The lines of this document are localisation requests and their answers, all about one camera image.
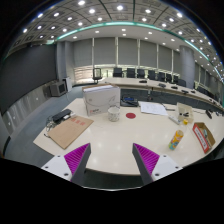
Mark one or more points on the open beige cardboard box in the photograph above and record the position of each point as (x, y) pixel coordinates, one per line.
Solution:
(185, 111)

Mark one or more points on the black desk device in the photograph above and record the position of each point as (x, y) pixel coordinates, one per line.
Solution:
(129, 101)

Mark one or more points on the grey box monitor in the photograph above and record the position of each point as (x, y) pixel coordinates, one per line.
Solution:
(58, 89)

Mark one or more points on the flat round red coaster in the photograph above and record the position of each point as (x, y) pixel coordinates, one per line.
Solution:
(130, 115)

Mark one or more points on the white printed paper sheet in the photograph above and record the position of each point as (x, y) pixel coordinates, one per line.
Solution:
(153, 108)

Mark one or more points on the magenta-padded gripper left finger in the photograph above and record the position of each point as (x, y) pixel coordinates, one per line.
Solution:
(77, 158)

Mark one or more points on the long curved conference desk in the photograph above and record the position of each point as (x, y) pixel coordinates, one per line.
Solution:
(133, 81)

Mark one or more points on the white power strip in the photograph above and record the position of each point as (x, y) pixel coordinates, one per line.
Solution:
(174, 119)

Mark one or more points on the group of ceiling lights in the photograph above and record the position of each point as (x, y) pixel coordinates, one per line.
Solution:
(120, 7)

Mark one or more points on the brown cardboard envelope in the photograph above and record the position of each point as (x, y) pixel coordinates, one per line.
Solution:
(69, 131)

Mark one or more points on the black mesh office chair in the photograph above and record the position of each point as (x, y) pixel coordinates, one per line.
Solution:
(97, 73)

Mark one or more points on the row of black office chairs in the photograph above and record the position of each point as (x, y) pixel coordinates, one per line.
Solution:
(151, 74)

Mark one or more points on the red-labelled brown cardboard box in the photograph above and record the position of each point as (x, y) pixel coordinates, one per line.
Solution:
(200, 136)

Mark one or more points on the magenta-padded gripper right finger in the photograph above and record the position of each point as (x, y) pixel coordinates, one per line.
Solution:
(146, 158)

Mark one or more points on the white copy paper box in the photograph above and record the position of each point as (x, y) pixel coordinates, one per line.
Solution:
(101, 100)

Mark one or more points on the yellow-capped clear drink bottle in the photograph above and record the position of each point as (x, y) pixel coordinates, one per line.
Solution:
(176, 139)

